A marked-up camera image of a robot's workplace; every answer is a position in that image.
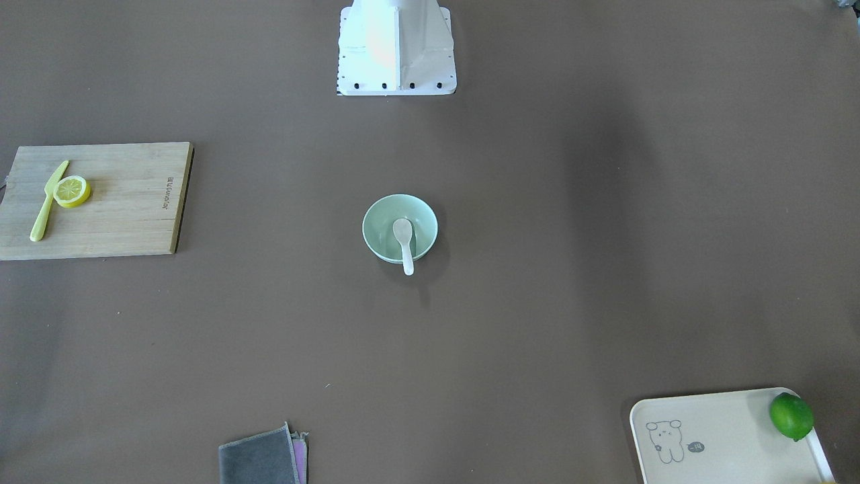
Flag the white ceramic spoon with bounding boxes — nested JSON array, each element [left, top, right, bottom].
[[392, 218, 414, 276]]

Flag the light green bowl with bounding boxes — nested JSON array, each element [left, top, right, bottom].
[[362, 194, 439, 264]]

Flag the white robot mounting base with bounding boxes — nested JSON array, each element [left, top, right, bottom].
[[336, 1, 458, 96]]

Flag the grey folded cloth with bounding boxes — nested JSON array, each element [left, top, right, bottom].
[[218, 423, 309, 483]]

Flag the bamboo cutting board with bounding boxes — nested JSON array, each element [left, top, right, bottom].
[[1, 142, 194, 261]]

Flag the beige rabbit tray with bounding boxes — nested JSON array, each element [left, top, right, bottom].
[[630, 388, 835, 483]]

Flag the lemon half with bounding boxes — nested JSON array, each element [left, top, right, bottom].
[[52, 175, 92, 208]]

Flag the yellow plastic knife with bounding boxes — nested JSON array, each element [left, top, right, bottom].
[[30, 160, 71, 242]]

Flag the green lime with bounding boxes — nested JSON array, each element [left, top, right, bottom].
[[769, 392, 815, 442]]

